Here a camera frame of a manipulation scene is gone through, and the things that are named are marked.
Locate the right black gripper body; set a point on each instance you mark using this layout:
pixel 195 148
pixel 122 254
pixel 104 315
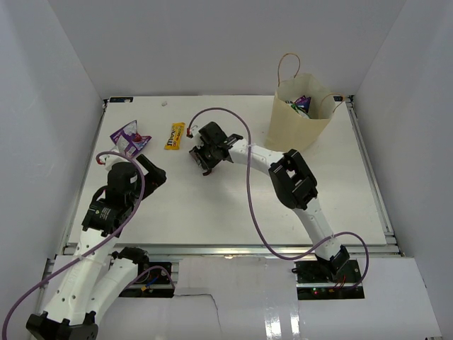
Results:
pixel 207 152

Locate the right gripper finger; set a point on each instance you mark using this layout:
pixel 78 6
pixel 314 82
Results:
pixel 209 172
pixel 195 154

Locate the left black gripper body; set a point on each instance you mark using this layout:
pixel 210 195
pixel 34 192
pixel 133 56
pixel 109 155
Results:
pixel 135 193

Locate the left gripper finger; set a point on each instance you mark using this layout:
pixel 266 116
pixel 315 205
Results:
pixel 150 187
pixel 155 175

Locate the brown chocolate bar wrapper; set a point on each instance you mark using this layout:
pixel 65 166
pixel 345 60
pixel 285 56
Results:
pixel 200 161

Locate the green snack pouch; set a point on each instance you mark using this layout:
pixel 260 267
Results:
pixel 298 109

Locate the large blue purple snack bag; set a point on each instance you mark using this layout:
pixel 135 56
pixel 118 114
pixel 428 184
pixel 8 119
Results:
pixel 304 101

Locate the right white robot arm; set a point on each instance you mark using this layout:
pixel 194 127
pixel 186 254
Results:
pixel 293 182

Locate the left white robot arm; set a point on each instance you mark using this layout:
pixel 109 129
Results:
pixel 97 273

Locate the tan paper bag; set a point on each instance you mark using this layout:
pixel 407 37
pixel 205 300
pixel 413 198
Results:
pixel 287 129

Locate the yellow M&M packet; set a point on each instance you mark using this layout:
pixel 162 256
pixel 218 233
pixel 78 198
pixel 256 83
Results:
pixel 177 132

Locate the purple white snack pouch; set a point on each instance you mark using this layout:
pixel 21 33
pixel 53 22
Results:
pixel 128 141

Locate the black XDOF label sticker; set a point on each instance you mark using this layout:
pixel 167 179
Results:
pixel 128 99

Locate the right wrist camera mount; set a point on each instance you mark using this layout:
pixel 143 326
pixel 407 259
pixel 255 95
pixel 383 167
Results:
pixel 193 134

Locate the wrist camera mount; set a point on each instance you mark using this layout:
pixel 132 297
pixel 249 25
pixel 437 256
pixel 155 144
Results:
pixel 193 134
pixel 107 161

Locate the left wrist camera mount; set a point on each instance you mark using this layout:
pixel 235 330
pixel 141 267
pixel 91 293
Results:
pixel 107 161

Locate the aluminium table frame rail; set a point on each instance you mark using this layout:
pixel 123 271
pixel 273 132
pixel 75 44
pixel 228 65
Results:
pixel 206 250

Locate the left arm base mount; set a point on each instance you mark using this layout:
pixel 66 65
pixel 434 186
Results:
pixel 151 275

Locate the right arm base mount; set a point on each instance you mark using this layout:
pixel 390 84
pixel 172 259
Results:
pixel 314 284

